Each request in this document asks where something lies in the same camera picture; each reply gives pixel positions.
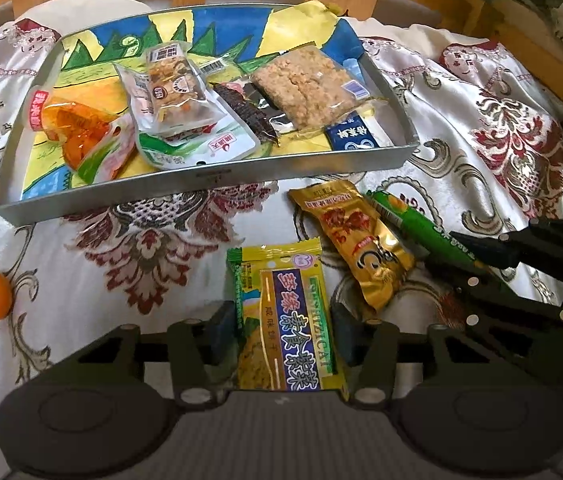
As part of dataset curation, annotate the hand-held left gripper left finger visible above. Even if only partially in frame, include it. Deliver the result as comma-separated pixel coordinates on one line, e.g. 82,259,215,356
62,302,242,408

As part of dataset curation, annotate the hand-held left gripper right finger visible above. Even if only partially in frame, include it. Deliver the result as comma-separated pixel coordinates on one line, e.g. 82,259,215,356
330,302,532,408

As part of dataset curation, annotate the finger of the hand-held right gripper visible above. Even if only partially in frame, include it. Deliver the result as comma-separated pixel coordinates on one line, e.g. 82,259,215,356
424,255,563,358
447,219,563,283

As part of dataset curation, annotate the yellow and green biscuit packet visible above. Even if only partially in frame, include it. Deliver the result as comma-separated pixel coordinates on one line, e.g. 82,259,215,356
226,240,349,401

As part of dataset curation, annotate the green sausage stick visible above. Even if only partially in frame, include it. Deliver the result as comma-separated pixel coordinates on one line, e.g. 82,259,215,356
365,189,477,268

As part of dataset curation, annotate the grey metal tray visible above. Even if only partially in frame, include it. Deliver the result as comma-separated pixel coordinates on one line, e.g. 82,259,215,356
0,2,419,226

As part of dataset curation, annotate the dark blue snack packet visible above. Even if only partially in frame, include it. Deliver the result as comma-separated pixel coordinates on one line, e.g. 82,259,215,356
324,110,397,153

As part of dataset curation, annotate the white and green snack packet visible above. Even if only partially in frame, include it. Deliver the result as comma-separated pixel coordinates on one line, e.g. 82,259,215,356
114,62,262,171

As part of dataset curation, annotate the clear rice cracker packet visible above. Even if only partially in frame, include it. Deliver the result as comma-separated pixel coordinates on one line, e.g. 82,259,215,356
249,45,379,133

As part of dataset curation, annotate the clear nut bar packet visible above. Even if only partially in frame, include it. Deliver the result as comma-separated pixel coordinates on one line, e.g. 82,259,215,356
144,42,235,136

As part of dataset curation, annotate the gold snack packet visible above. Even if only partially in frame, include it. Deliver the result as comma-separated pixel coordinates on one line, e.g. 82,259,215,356
287,180,417,313

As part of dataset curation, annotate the pink and green snack packet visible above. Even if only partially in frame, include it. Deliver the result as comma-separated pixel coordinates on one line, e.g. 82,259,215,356
69,115,137,186

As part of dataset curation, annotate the dark brown snack packet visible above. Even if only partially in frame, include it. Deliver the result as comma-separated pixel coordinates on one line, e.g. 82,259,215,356
212,82,282,147

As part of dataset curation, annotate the orange snack packet red label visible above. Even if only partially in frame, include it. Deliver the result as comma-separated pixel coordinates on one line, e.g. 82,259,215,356
22,87,122,171

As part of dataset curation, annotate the colourful drawing paper liner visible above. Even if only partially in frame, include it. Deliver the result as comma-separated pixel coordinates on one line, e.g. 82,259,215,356
22,0,365,197

